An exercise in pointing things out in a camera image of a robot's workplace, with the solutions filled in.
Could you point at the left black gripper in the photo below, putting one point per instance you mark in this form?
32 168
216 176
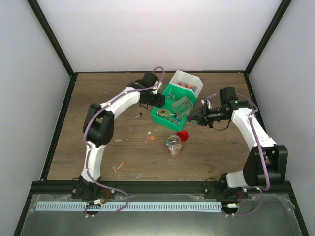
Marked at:
157 102

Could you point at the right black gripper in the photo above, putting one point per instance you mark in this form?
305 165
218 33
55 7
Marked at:
203 117

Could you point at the green double candy bin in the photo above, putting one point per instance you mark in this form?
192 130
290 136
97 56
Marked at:
172 115

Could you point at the green slotted scoop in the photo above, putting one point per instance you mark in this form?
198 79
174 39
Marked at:
182 107

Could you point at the clear plastic jar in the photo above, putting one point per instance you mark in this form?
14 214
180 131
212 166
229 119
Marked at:
173 145

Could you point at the white candy bin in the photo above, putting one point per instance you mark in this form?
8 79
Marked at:
187 81

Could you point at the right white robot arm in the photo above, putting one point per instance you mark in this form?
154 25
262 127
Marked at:
267 161

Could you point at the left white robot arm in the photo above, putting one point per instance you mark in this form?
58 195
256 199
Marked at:
98 128

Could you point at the red jar lid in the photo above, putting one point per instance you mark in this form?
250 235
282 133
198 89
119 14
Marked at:
183 135

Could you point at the light blue slotted strip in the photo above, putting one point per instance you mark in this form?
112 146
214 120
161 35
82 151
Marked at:
131 206

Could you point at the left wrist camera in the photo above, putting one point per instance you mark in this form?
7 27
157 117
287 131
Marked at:
160 88

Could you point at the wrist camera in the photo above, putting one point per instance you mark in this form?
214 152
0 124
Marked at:
206 101
160 88

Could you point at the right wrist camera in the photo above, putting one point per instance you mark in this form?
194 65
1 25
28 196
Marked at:
206 101

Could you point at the spilled candy near rail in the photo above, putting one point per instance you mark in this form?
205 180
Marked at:
139 176

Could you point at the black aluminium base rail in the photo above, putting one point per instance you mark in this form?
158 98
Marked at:
206 189

